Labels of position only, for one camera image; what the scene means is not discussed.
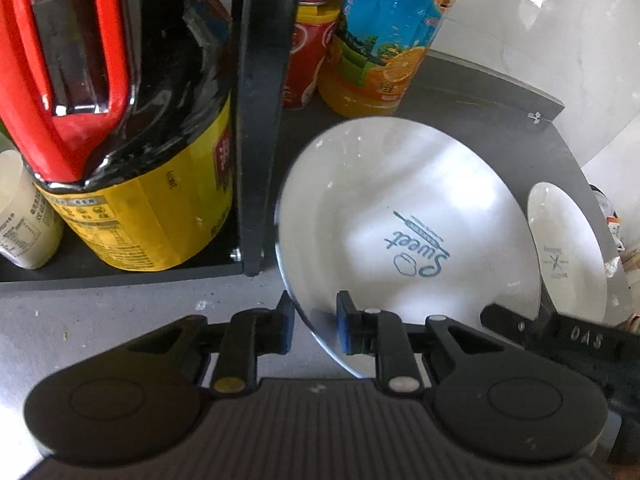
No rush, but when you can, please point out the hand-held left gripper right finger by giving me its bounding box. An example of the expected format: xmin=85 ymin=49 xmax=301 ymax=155
xmin=335 ymin=289 xmax=506 ymax=395

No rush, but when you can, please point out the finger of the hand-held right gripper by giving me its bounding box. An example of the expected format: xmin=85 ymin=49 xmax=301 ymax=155
xmin=480 ymin=304 xmax=553 ymax=355

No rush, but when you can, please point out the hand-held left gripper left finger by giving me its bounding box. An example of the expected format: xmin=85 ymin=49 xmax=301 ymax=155
xmin=122 ymin=291 xmax=297 ymax=395

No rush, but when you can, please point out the small white plate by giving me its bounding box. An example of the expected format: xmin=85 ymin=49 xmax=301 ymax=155
xmin=526 ymin=181 xmax=611 ymax=323

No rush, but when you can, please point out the white plate with blue print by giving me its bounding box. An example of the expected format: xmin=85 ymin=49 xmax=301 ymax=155
xmin=274 ymin=116 xmax=543 ymax=380

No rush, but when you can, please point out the brown bowl of sachets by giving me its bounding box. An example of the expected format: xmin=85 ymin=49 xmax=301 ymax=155
xmin=590 ymin=185 xmax=640 ymax=281

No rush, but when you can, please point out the black metal rack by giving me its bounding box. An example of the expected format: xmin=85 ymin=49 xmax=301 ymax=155
xmin=0 ymin=0 xmax=297 ymax=287

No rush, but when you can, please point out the white pill bottle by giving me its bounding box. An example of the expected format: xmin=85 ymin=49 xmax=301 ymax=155
xmin=0 ymin=150 xmax=65 ymax=269

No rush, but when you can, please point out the orange juice bottle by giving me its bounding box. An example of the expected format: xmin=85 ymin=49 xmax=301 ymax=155
xmin=317 ymin=0 xmax=473 ymax=118

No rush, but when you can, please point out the soy sauce bottle red handle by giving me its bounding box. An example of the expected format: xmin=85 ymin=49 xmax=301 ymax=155
xmin=0 ymin=0 xmax=238 ymax=272

